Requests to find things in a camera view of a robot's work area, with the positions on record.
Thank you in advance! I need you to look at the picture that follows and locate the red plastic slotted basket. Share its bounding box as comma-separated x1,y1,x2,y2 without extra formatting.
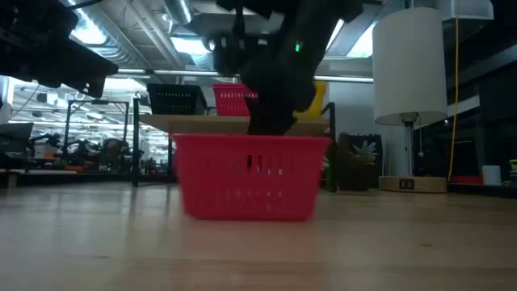
212,83,259,118

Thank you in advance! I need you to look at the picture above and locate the dark computer monitor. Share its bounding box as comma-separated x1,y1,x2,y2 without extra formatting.
0,122,35,170

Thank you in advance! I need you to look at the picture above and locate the background black metal frame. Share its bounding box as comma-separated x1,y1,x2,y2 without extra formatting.
64,99,131,162

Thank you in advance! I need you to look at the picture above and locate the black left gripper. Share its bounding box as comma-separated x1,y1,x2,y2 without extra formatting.
0,27,120,99

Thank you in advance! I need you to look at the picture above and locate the bright ceiling light panel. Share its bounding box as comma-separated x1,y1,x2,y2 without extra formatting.
169,36,212,56

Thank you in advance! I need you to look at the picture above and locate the red flat object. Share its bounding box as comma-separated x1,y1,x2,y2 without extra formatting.
450,175,484,186

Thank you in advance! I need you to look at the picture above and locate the large red plastic basket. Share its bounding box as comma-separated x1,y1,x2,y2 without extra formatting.
171,133,332,222

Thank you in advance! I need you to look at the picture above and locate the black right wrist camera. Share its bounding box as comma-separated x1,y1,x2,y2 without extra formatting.
211,34,259,77

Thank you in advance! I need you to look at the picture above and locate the yellow plastic slotted basket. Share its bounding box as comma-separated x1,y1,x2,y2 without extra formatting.
293,80,329,121

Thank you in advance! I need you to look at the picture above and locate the white cylinder container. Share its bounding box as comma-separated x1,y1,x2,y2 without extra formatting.
481,164,502,187

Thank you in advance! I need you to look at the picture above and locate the black plastic slotted basket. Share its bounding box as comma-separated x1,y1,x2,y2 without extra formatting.
145,83,208,116

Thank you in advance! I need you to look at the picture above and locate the horizontal grey ceiling pipe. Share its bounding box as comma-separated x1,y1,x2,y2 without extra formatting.
116,68,375,84

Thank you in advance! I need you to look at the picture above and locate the white cylindrical table lamp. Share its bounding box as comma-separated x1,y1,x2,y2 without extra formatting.
372,6,449,194

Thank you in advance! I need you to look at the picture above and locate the potted green plant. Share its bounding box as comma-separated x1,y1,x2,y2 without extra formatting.
322,133,384,193

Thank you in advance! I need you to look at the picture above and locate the narrow silver ceiling duct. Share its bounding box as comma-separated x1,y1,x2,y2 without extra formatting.
162,0,195,25

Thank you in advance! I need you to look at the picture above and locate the yellow hanging cable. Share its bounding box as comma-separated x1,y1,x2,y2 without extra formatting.
447,15,461,183

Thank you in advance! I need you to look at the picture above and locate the wide silver ceiling duct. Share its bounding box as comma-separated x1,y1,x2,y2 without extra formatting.
60,0,179,70

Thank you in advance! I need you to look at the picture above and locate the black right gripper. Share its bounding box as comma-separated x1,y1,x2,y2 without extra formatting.
241,23,325,137

